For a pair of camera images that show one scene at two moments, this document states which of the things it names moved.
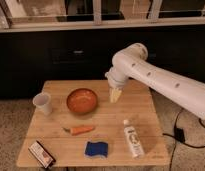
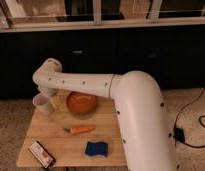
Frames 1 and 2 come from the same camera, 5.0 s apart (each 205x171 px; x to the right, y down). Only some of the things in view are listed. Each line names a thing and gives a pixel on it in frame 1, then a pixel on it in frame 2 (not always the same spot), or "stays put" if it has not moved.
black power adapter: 179,134 stays put
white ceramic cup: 42,103 stays put
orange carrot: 78,130 stays put
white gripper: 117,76 → 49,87
